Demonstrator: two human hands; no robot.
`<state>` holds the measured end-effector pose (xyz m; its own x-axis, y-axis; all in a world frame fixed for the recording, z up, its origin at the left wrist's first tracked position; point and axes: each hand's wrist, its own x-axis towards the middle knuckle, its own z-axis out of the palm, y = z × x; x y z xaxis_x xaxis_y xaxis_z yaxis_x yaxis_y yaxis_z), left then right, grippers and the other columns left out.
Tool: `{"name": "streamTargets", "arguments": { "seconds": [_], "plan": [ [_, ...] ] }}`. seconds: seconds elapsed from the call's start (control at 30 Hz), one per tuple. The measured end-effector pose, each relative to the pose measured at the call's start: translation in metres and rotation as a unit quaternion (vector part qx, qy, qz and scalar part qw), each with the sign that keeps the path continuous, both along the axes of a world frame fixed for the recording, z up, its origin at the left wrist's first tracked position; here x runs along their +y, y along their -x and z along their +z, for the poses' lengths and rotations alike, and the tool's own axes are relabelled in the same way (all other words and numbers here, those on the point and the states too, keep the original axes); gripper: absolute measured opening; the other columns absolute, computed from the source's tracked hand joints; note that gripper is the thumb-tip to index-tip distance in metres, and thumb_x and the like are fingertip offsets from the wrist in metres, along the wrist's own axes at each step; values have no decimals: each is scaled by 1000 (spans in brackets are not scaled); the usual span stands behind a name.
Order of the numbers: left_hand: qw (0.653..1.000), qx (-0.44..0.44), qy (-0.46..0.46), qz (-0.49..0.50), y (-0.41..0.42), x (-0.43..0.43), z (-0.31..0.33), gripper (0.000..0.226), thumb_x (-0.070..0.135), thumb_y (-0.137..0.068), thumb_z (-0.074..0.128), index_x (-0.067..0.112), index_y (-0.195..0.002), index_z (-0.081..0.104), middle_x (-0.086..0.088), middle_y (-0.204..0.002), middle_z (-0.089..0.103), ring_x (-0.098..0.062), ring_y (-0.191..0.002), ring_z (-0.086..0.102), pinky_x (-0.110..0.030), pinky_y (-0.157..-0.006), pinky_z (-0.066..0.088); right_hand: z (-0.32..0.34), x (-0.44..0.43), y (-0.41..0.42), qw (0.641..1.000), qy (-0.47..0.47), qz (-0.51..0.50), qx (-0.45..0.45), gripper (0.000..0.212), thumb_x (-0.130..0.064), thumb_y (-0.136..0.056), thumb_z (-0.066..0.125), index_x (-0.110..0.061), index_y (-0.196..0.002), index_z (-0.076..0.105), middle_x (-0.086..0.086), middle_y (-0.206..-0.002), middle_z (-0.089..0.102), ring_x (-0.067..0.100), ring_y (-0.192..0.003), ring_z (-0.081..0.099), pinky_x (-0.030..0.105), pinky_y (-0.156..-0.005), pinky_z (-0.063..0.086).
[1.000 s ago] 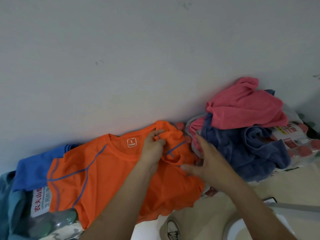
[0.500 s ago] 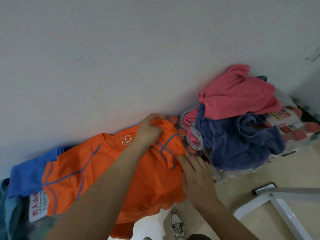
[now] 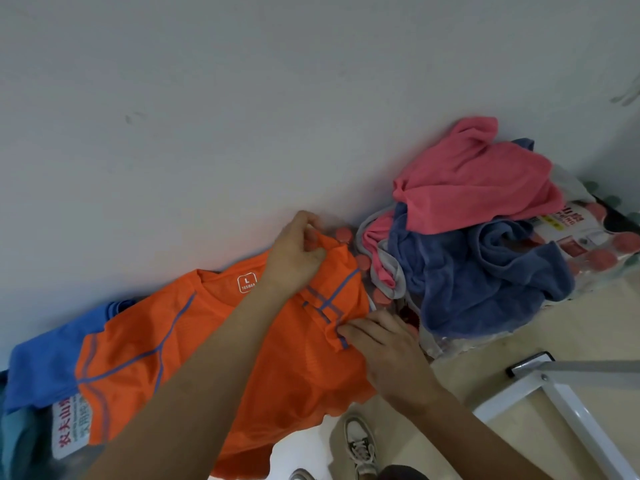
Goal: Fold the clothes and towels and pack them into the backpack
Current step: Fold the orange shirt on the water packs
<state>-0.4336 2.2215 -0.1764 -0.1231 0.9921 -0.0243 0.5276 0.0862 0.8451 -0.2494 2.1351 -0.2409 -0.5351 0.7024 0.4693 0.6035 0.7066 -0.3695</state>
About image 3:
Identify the person's right hand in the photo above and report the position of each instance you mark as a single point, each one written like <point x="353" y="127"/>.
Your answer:
<point x="395" y="359"/>

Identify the person's left hand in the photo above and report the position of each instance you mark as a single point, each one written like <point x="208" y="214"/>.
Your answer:
<point x="292" y="259"/>

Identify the orange t-shirt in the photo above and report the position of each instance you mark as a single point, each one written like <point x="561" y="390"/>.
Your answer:
<point x="300" y="374"/>

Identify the grey-blue towel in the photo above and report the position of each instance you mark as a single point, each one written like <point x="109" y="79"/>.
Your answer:
<point x="475" y="289"/>

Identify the blue t-shirt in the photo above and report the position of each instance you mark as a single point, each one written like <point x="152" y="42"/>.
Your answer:
<point x="45" y="359"/>

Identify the light blue backpack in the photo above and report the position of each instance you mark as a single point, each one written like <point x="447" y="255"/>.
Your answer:
<point x="20" y="439"/>

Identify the person's left forearm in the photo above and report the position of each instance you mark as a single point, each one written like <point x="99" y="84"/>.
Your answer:
<point x="200" y="384"/>

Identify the person's right forearm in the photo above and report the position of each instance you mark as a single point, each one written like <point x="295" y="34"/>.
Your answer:
<point x="470" y="439"/>

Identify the person's dark shorts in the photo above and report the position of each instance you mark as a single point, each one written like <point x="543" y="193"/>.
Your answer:
<point x="402" y="473"/>

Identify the white and black sneaker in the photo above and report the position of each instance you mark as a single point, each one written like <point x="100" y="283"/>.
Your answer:
<point x="361" y="444"/>
<point x="301" y="475"/>

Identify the stack of water bottle packs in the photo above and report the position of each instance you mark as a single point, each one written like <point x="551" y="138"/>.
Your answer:
<point x="585" y="239"/>

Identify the white gym machine frame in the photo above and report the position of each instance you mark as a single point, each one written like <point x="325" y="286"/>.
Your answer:
<point x="575" y="399"/>

